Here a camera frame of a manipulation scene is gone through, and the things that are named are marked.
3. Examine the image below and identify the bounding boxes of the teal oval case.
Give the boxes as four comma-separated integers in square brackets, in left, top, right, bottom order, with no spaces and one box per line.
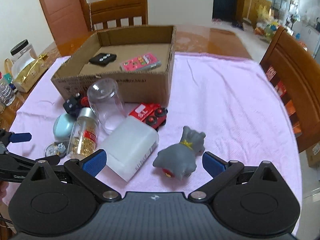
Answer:
[53,113,75,140]

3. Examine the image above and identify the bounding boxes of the grey cat plush toy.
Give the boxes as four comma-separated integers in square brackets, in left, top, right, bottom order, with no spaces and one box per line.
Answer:
[152,126,206,180]

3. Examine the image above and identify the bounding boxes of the white translucent plastic bottle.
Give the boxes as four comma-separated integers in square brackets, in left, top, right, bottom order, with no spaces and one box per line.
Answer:
[100,116,159,181]

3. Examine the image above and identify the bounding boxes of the clear plastic jar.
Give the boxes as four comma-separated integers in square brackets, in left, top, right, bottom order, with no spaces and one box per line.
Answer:
[87,77,127,134]

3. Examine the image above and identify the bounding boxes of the red toy train car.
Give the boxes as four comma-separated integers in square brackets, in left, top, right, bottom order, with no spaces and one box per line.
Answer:
[129,103,168,132]

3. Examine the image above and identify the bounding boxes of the black digital timer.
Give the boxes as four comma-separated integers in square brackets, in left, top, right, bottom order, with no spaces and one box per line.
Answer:
[89,53,117,67]

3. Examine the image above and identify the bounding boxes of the pink refill card case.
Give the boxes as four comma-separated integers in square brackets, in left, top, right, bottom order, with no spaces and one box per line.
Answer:
[120,53,162,72]

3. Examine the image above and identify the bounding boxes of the clear water bottle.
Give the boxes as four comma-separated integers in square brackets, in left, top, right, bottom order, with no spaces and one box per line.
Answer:
[1,73,16,107]

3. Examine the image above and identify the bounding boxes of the gold tissue pack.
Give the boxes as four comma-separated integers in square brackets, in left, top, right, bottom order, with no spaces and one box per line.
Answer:
[11,53,48,93]

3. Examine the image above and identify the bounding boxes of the black lid plastic jar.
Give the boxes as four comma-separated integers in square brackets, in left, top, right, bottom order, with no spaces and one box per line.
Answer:
[10,39,37,63]

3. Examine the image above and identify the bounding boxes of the cardboard box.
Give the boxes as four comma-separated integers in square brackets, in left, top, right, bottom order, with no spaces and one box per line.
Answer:
[51,25,176,106]

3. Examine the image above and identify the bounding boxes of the wooden chair right side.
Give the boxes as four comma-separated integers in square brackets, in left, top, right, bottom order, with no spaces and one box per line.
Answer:
[260,27,319,152]

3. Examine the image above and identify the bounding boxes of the wooden chair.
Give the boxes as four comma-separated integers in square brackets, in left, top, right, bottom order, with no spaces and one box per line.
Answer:
[84,0,149,31]
[260,27,319,152]

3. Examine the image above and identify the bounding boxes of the brown wooden door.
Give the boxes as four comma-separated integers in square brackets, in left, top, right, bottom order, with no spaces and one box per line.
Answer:
[39,0,89,45]

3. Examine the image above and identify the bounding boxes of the wooden chair far side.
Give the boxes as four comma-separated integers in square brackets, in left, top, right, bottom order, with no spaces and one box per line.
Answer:
[84,0,149,31]

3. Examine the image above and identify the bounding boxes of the wooden cabinet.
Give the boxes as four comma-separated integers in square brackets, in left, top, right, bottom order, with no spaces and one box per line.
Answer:
[240,0,272,28]

